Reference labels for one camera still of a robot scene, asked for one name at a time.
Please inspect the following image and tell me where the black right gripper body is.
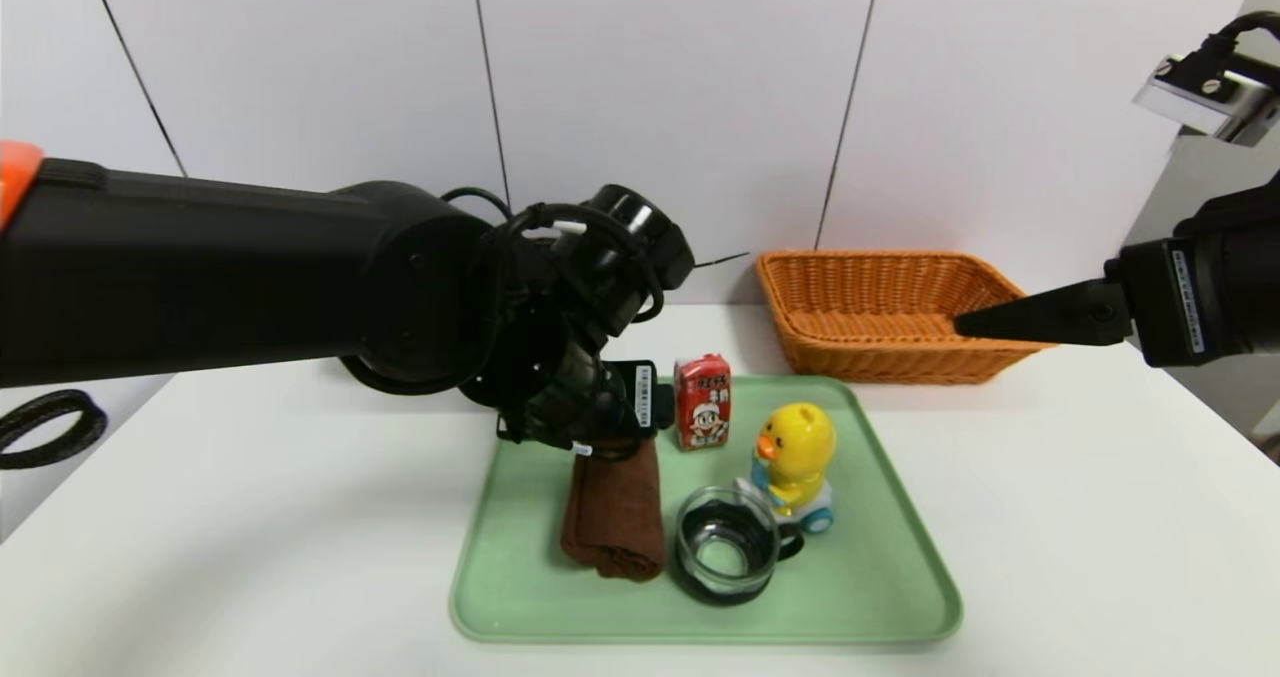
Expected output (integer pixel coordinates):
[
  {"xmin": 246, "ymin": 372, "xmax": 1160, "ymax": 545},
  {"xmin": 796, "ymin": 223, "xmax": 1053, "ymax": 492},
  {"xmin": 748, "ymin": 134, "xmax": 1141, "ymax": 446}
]
[{"xmin": 1117, "ymin": 173, "xmax": 1280, "ymax": 369}]

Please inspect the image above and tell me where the yellow duck toy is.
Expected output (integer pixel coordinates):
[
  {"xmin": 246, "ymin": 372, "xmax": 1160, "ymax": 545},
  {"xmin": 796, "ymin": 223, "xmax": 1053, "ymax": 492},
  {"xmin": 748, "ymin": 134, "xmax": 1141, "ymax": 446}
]
[{"xmin": 735, "ymin": 401, "xmax": 837, "ymax": 535}]

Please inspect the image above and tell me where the red milk carton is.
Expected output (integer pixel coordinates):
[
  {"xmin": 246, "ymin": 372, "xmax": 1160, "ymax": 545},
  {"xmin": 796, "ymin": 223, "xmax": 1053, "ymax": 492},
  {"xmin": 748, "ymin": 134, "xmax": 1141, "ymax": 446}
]
[{"xmin": 673, "ymin": 354, "xmax": 732, "ymax": 452}]

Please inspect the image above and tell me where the glass cup black handle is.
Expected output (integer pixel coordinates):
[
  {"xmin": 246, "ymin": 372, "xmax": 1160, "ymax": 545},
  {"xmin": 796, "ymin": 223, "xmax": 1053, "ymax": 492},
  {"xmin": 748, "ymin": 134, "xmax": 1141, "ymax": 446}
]
[{"xmin": 674, "ymin": 484, "xmax": 804, "ymax": 605}]

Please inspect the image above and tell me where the brown towel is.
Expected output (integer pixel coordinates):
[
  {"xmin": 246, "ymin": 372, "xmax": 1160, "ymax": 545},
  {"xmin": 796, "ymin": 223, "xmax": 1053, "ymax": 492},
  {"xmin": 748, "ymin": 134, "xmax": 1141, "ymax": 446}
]
[{"xmin": 560, "ymin": 439, "xmax": 666, "ymax": 581}]

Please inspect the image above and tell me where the orange wicker basket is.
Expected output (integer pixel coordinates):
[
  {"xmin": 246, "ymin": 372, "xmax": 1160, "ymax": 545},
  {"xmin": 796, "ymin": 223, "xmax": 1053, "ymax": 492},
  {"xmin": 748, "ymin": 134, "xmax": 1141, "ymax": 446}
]
[{"xmin": 755, "ymin": 250, "xmax": 1056, "ymax": 386}]

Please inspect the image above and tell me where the green plastic tray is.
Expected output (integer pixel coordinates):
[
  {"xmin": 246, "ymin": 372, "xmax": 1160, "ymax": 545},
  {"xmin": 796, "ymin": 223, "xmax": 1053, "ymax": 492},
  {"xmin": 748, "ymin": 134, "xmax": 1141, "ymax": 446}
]
[{"xmin": 450, "ymin": 375, "xmax": 963, "ymax": 644}]

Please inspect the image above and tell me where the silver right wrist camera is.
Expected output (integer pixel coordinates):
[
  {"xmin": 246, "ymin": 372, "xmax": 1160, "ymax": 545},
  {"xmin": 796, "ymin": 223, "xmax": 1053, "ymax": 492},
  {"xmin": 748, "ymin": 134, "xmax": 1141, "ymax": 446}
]
[{"xmin": 1133, "ymin": 54, "xmax": 1280, "ymax": 148}]

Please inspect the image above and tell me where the black left camera cable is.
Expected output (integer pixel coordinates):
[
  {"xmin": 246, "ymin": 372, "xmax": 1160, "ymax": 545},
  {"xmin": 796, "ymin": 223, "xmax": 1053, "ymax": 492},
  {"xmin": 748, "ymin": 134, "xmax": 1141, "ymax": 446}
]
[{"xmin": 440, "ymin": 187, "xmax": 661, "ymax": 328}]

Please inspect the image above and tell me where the black corrugated cable loop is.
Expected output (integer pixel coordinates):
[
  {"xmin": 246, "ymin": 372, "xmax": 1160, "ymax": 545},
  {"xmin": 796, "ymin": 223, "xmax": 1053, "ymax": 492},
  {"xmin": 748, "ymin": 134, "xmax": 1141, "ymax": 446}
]
[{"xmin": 0, "ymin": 390, "xmax": 107, "ymax": 470}]

